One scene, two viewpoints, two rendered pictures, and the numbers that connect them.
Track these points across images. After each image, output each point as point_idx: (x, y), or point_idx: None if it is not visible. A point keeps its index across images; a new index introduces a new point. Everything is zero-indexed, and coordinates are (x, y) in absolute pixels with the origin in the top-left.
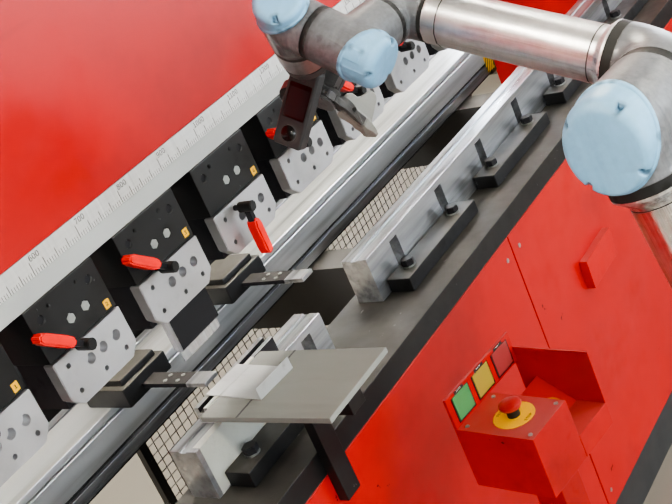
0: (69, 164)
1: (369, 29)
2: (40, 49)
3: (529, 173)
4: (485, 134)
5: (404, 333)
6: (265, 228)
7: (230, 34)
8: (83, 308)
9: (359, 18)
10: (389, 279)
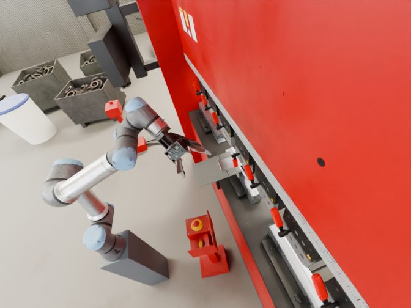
0: (214, 85)
1: (115, 129)
2: (213, 55)
3: None
4: None
5: (239, 221)
6: None
7: (259, 140)
8: (213, 107)
9: (118, 128)
10: (269, 238)
